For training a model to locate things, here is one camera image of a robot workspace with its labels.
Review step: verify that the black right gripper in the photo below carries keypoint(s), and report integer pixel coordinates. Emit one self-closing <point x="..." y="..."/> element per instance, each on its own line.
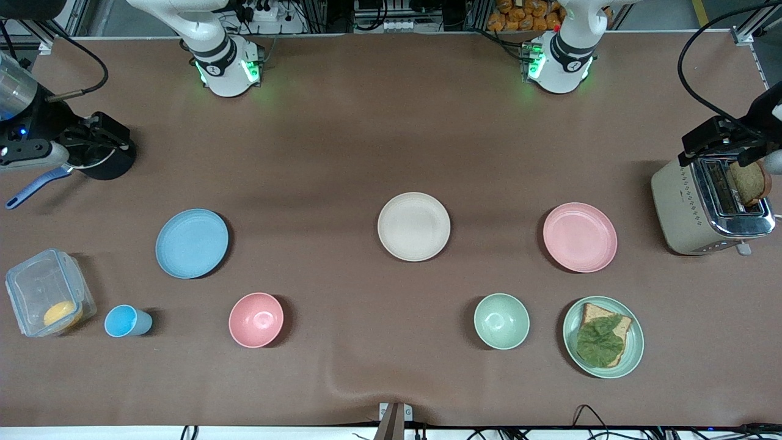
<point x="47" y="124"/>

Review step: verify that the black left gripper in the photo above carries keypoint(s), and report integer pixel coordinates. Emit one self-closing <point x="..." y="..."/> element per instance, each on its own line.
<point x="759" y="114"/>

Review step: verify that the blue plate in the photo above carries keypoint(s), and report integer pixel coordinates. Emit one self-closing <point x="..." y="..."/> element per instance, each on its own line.
<point x="192" y="243"/>

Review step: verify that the pink plate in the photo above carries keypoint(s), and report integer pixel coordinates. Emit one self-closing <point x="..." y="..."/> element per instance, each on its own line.
<point x="580" y="237"/>

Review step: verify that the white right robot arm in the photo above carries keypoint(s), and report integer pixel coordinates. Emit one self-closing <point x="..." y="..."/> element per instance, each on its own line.
<point x="223" y="73"/>

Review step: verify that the brown toast slice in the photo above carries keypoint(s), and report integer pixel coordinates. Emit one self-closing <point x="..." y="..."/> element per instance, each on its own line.
<point x="748" y="183"/>

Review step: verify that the beige chrome toaster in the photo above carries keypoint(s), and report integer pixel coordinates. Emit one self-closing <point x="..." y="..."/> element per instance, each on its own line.
<point x="684" y="208"/>

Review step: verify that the clear plastic container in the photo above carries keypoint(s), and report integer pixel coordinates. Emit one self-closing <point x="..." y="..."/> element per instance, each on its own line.
<point x="36" y="287"/>

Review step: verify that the yellow round food piece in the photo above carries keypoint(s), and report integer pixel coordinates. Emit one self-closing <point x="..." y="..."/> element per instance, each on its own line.
<point x="62" y="314"/>

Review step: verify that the blue cup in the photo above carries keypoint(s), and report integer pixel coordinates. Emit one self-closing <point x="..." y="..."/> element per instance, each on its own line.
<point x="122" y="321"/>

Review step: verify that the bread slice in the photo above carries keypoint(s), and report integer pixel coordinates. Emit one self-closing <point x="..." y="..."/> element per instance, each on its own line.
<point x="595" y="313"/>

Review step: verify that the green plate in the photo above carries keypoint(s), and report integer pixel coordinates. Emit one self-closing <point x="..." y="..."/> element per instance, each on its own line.
<point x="635" y="342"/>

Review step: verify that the green lettuce leaf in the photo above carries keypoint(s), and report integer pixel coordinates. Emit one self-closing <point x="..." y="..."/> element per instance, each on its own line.
<point x="600" y="342"/>

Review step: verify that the pink bowl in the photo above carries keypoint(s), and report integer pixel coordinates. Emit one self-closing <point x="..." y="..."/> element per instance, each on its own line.
<point x="256" y="320"/>

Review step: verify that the orange snack bag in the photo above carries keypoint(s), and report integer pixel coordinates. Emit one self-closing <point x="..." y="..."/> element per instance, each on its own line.
<point x="525" y="15"/>

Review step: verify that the brown table cover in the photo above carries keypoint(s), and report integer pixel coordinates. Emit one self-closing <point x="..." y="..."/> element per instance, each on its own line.
<point x="366" y="140"/>

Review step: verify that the green bowl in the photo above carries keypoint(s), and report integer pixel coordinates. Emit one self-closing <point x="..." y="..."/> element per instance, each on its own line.
<point x="501" y="321"/>

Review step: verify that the white power strip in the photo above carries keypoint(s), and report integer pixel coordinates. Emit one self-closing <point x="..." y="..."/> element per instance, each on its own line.
<point x="400" y="26"/>

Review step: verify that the beige plate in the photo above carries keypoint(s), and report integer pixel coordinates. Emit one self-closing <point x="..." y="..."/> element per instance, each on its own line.
<point x="413" y="227"/>

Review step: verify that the metal table clamp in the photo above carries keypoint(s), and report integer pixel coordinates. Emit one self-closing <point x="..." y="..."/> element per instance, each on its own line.
<point x="394" y="418"/>

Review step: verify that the aluminium frame profile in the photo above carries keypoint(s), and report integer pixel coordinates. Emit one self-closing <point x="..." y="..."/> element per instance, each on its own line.
<point x="43" y="40"/>
<point x="754" y="24"/>

